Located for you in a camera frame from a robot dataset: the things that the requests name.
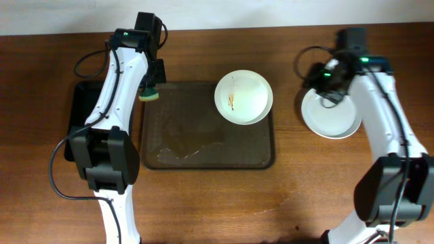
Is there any green yellow sponge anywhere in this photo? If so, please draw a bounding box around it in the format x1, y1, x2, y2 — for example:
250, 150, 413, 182
138, 87, 159, 102

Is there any white plate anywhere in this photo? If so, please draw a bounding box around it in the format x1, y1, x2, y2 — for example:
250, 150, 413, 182
214, 70, 273, 125
300, 89, 362, 140

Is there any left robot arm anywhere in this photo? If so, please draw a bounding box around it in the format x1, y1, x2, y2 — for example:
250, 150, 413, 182
68, 29, 165, 243

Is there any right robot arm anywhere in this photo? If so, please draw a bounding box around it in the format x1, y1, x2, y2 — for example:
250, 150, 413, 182
302, 57, 433, 244

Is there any brown translucent tray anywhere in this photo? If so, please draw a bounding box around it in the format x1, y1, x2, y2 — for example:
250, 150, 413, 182
140, 82, 276, 170

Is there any black plastic tray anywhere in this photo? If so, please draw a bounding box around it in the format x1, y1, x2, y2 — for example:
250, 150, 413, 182
64, 80, 136, 163

